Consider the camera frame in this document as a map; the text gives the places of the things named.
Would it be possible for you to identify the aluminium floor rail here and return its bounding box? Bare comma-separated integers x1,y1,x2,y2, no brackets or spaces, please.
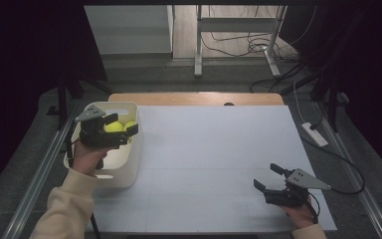
1,113,76,239
313,101,382,239

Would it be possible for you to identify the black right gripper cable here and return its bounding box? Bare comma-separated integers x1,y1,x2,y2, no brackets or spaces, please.
299,133,366,196

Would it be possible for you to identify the wooden table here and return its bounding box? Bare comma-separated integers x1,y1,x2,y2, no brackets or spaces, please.
107,93,286,108

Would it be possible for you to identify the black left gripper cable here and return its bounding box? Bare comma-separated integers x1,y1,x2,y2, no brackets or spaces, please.
64,137,102,239

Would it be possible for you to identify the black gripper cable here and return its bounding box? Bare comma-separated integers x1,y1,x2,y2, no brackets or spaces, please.
64,137,102,239
299,133,366,196

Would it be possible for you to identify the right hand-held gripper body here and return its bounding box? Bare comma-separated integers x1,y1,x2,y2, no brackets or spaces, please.
263,167,332,209

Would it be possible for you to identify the tangle of floor cables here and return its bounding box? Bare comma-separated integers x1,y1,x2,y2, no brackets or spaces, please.
200,31,301,66

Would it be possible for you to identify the dark curtain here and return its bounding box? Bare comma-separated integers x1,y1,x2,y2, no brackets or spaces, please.
280,0,382,185
0,0,107,200

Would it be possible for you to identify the black stand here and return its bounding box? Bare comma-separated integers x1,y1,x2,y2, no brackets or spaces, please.
311,74,342,133
46,74,113,131

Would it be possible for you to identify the white plastic bin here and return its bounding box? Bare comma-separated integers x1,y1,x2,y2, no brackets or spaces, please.
63,101,143,189

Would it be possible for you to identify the person's left hand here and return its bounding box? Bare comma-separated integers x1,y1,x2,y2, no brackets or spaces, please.
70,140,108,177

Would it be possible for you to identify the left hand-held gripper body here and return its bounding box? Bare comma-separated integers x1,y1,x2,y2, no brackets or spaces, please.
75,104,129,149

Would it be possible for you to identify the person's right hand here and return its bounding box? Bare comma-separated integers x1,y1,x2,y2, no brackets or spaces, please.
278,195,320,230

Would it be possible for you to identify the white cabinet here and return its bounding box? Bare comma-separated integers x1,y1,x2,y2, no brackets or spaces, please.
84,4,175,56

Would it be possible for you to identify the white metal desk frame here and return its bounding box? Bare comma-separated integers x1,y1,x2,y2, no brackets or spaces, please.
193,4,287,79

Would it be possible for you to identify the white power strip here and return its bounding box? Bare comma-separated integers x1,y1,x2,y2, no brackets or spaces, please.
300,121,329,148

